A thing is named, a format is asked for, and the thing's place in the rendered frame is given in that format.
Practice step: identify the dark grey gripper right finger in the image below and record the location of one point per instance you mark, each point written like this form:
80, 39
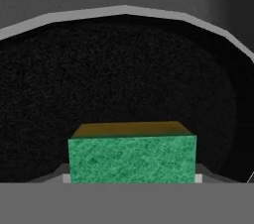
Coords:
205, 173

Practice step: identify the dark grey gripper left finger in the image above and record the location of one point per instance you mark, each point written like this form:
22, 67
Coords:
59, 174

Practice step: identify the black pan with grey rim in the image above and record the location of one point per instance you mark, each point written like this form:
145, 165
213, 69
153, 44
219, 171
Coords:
125, 69

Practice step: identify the green and yellow sponge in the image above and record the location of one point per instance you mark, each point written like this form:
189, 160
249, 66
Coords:
132, 158

